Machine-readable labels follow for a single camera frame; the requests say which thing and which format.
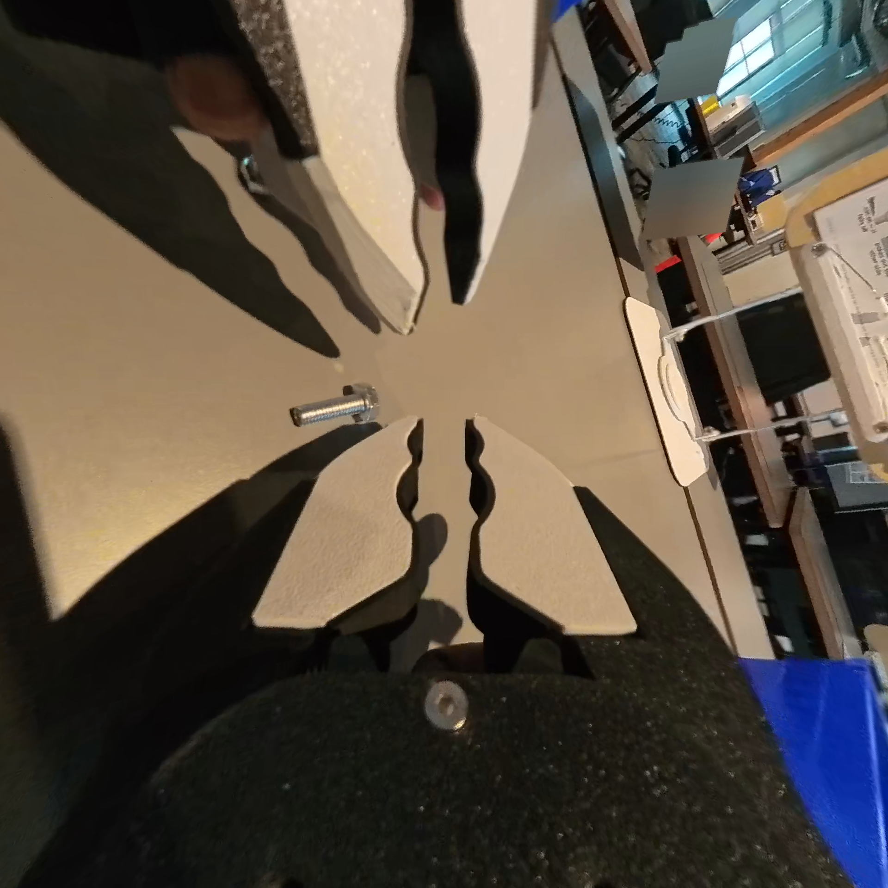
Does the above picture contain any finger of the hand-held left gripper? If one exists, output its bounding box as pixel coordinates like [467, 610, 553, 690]
[451, 0, 539, 306]
[254, 0, 426, 335]

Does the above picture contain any white instruction poster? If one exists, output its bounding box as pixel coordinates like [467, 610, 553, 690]
[812, 181, 888, 445]

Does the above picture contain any steel bolt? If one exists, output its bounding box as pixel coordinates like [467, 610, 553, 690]
[289, 385, 380, 428]

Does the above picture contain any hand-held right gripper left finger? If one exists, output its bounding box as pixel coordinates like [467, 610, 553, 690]
[253, 414, 421, 632]

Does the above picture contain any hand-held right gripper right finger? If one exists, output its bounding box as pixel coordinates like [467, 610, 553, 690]
[465, 414, 639, 636]

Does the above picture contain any person's left hand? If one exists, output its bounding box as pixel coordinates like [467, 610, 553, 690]
[167, 53, 271, 140]

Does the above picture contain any blue plastic bin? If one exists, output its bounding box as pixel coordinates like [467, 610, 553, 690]
[743, 655, 888, 888]

